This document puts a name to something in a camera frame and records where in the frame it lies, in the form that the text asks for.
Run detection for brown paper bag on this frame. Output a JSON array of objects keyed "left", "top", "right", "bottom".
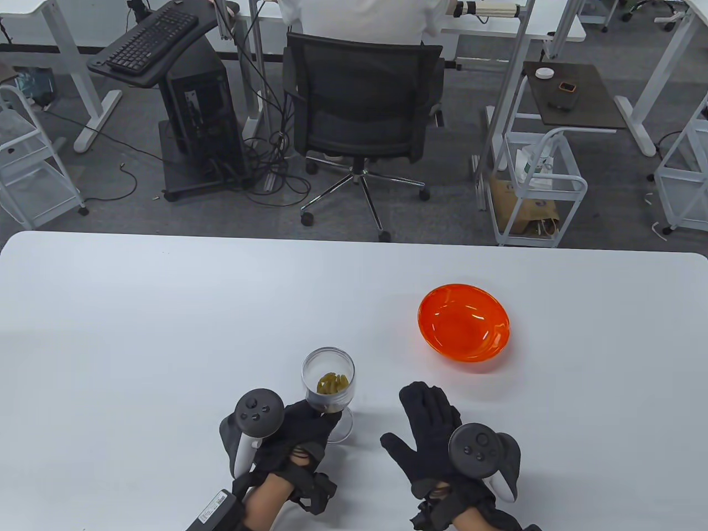
[{"left": 490, "top": 177, "right": 560, "bottom": 236}]

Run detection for white plastic bag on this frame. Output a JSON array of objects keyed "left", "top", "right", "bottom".
[{"left": 514, "top": 145, "right": 555, "bottom": 186}]

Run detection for person's left hand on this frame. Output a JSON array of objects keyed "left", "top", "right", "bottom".
[{"left": 250, "top": 398, "right": 343, "bottom": 516}]

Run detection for brown side table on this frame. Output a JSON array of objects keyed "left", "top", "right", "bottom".
[{"left": 523, "top": 62, "right": 627, "bottom": 133}]

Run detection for white wire cart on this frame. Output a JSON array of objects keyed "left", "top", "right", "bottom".
[
  {"left": 0, "top": 84, "right": 89, "bottom": 230},
  {"left": 490, "top": 128, "right": 589, "bottom": 248},
  {"left": 654, "top": 94, "right": 708, "bottom": 233}
]

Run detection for black computer tower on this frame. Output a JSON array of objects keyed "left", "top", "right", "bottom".
[{"left": 160, "top": 41, "right": 247, "bottom": 183}]

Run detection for black cable bundle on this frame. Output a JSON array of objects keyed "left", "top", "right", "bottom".
[{"left": 242, "top": 11, "right": 313, "bottom": 208}]

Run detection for black floor cable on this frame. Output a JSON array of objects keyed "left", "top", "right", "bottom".
[{"left": 41, "top": 108, "right": 164, "bottom": 204}]

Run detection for black mesh office chair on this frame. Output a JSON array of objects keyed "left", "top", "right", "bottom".
[{"left": 283, "top": 32, "right": 446, "bottom": 242}]

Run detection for person's left forearm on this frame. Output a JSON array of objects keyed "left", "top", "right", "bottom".
[{"left": 243, "top": 475, "right": 295, "bottom": 531}]

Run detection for black keyboard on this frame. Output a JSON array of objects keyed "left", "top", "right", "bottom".
[{"left": 106, "top": 8, "right": 200, "bottom": 76}]

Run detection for person's right hand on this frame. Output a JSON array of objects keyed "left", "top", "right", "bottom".
[{"left": 380, "top": 382, "right": 497, "bottom": 519}]

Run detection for white cylindrical device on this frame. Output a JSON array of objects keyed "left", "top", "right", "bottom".
[{"left": 454, "top": 0, "right": 523, "bottom": 18}]

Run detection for black keyboard tray stand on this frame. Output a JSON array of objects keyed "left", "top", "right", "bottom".
[{"left": 87, "top": 0, "right": 251, "bottom": 202}]

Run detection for black and white left controller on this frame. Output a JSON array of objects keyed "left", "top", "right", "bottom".
[{"left": 220, "top": 389, "right": 285, "bottom": 480}]

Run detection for white desk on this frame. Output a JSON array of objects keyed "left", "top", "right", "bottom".
[
  {"left": 614, "top": 0, "right": 708, "bottom": 157},
  {"left": 0, "top": 0, "right": 123, "bottom": 154},
  {"left": 230, "top": 0, "right": 587, "bottom": 46}
]

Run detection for black and white right controller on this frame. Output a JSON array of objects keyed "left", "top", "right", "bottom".
[{"left": 448, "top": 423, "right": 522, "bottom": 503}]

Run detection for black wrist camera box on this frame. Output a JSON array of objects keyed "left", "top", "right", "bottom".
[{"left": 185, "top": 488, "right": 247, "bottom": 531}]

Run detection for orange translucent bowl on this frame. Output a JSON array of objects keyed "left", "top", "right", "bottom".
[{"left": 418, "top": 284, "right": 511, "bottom": 364}]

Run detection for person's right forearm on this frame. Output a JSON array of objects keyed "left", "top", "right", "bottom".
[{"left": 451, "top": 506, "right": 488, "bottom": 531}]

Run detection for clear wine glass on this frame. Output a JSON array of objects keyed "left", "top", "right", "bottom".
[{"left": 301, "top": 347, "right": 356, "bottom": 443}]

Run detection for aluminium frame post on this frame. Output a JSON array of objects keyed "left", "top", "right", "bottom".
[
  {"left": 249, "top": 0, "right": 266, "bottom": 136},
  {"left": 475, "top": 0, "right": 537, "bottom": 211}
]

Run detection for black and white controller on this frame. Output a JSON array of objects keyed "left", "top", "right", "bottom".
[
  {"left": 220, "top": 389, "right": 285, "bottom": 480},
  {"left": 448, "top": 423, "right": 522, "bottom": 503}
]

